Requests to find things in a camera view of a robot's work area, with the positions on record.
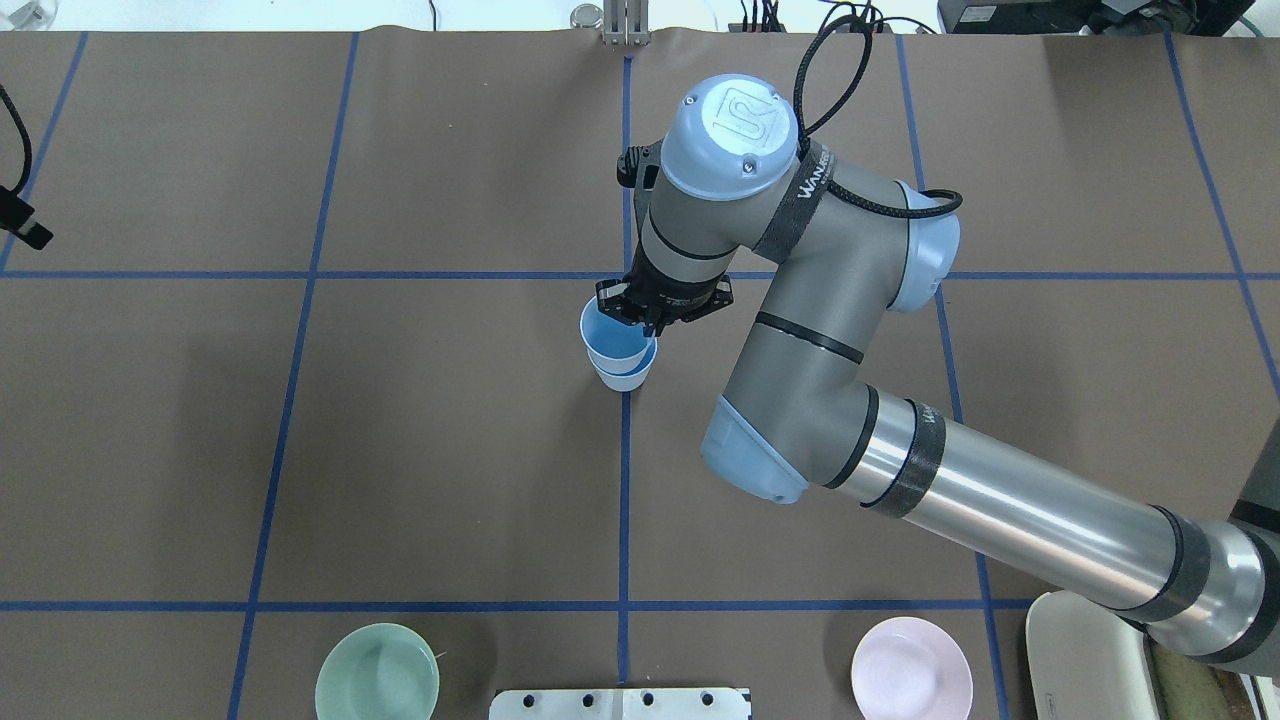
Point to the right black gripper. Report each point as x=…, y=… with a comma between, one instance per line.
x=667, y=292

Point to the light blue cup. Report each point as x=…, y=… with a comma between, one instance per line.
x=634, y=376
x=615, y=347

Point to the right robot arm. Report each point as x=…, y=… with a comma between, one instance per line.
x=1087, y=432

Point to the pink bowl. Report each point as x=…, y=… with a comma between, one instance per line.
x=910, y=668

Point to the green bowl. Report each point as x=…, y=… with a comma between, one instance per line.
x=379, y=671

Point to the cream toaster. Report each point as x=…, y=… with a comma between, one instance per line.
x=1084, y=663

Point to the toast slice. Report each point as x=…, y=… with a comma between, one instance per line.
x=1188, y=690

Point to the aluminium frame post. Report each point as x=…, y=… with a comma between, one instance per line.
x=626, y=23

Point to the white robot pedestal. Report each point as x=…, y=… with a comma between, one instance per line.
x=624, y=703

